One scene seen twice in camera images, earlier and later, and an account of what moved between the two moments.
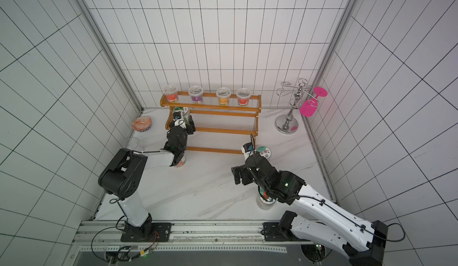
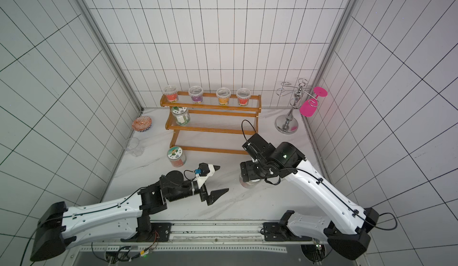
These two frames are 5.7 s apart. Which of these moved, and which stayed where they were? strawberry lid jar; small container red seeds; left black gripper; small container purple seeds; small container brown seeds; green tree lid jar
Moved: strawberry lid jar; left black gripper
Stayed: green tree lid jar; small container red seeds; small container purple seeds; small container brown seeds
